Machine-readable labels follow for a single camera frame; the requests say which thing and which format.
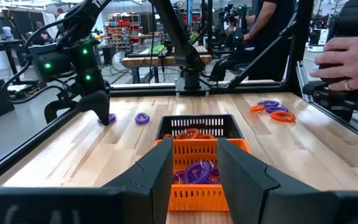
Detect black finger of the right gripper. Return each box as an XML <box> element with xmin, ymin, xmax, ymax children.
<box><xmin>44</xmin><ymin>99</ymin><xmax>79</xmax><ymax>124</ymax></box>
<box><xmin>76</xmin><ymin>90</ymin><xmax>111</xmax><ymax>126</ymax></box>

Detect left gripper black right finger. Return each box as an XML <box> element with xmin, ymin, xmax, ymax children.
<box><xmin>217</xmin><ymin>139</ymin><xmax>358</xmax><ymax>224</ymax></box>

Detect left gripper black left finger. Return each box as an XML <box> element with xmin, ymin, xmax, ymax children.
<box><xmin>0</xmin><ymin>138</ymin><xmax>175</xmax><ymax>224</ymax></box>

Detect purple spring coil keychain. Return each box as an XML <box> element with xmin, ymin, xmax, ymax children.
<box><xmin>183</xmin><ymin>160</ymin><xmax>214</xmax><ymax>184</ymax></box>
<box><xmin>265</xmin><ymin>106</ymin><xmax>289</xmax><ymax>114</ymax></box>
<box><xmin>97</xmin><ymin>113</ymin><xmax>117</xmax><ymax>126</ymax></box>
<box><xmin>257</xmin><ymin>100</ymin><xmax>280</xmax><ymax>108</ymax></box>
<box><xmin>134</xmin><ymin>112</ymin><xmax>151</xmax><ymax>126</ymax></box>
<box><xmin>172</xmin><ymin>170</ymin><xmax>186</xmax><ymax>185</ymax></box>

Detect round grey fan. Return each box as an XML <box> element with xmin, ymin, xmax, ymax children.
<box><xmin>110</xmin><ymin>50</ymin><xmax>131</xmax><ymax>73</ymax></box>

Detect shelf with red bins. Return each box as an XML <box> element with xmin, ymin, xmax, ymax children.
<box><xmin>104</xmin><ymin>14</ymin><xmax>142</xmax><ymax>52</ymax></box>

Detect wooden workbench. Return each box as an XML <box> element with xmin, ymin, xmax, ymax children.
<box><xmin>121</xmin><ymin>46</ymin><xmax>213</xmax><ymax>84</ymax></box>

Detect person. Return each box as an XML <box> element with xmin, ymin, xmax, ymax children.
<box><xmin>31</xmin><ymin>20</ymin><xmax>54</xmax><ymax>46</ymax></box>
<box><xmin>243</xmin><ymin>0</ymin><xmax>296</xmax><ymax>82</ymax></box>

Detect orange plastic slotted basket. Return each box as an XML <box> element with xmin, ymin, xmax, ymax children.
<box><xmin>154</xmin><ymin>138</ymin><xmax>251</xmax><ymax>212</ymax></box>

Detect white cup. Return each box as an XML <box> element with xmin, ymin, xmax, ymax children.
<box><xmin>1</xmin><ymin>26</ymin><xmax>14</xmax><ymax>40</ymax></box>

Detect black plastic slotted basket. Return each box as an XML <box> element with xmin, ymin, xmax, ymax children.
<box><xmin>155</xmin><ymin>114</ymin><xmax>245</xmax><ymax>141</ymax></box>

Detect person's hand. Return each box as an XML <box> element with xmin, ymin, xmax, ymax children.
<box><xmin>309</xmin><ymin>35</ymin><xmax>358</xmax><ymax>93</ymax></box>

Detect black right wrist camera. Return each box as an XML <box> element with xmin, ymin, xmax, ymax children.
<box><xmin>28</xmin><ymin>42</ymin><xmax>74</xmax><ymax>83</ymax></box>

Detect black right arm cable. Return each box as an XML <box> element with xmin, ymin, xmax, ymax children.
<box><xmin>0</xmin><ymin>15</ymin><xmax>74</xmax><ymax>105</ymax></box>

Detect black aluminium table frame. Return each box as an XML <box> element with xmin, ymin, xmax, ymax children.
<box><xmin>0</xmin><ymin>0</ymin><xmax>358</xmax><ymax>189</ymax></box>

